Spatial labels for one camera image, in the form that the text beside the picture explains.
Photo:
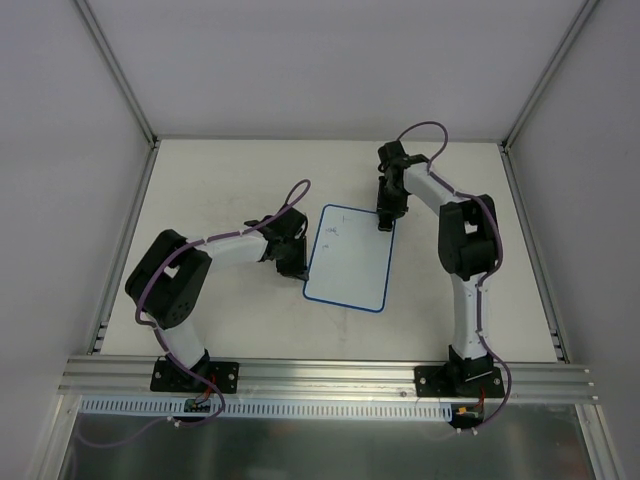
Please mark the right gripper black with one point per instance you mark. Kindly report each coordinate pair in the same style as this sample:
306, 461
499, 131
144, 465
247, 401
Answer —
386, 204

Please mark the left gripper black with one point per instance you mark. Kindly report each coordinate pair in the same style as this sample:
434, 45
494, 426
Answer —
293, 257

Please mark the blue framed whiteboard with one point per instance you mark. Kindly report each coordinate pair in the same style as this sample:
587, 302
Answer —
350, 261

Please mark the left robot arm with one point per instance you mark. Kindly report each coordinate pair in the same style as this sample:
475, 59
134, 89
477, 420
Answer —
167, 282

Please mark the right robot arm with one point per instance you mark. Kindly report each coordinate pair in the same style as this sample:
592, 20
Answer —
469, 250

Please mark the right aluminium frame post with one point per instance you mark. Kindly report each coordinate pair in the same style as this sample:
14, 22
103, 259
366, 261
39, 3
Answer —
561, 51

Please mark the aluminium frame post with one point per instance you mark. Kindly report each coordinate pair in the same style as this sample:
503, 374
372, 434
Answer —
561, 51
104, 48

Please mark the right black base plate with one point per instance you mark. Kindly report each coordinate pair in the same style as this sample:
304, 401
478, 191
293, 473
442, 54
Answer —
441, 381

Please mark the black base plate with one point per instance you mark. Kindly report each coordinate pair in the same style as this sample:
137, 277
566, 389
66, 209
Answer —
441, 381
169, 378

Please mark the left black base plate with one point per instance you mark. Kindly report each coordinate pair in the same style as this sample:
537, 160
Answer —
169, 378

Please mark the white slotted cable duct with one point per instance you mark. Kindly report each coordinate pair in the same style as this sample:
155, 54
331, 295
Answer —
265, 408

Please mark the left aluminium frame post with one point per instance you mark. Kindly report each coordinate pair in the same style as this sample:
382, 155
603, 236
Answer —
104, 48

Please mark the aluminium mounting rail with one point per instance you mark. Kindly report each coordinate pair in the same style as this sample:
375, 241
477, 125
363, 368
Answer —
553, 383

